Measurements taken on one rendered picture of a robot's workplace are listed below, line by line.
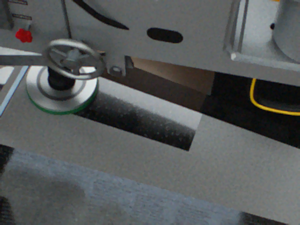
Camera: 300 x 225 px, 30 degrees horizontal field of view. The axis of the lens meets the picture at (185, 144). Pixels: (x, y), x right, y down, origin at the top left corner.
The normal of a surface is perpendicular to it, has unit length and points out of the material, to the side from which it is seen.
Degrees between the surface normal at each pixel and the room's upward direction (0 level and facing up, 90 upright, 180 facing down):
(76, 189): 45
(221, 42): 90
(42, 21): 90
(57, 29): 90
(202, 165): 0
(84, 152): 0
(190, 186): 0
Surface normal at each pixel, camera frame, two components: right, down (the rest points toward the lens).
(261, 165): 0.07, -0.45
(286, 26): -0.88, 0.40
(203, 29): -0.17, 0.87
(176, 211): -0.14, 0.28
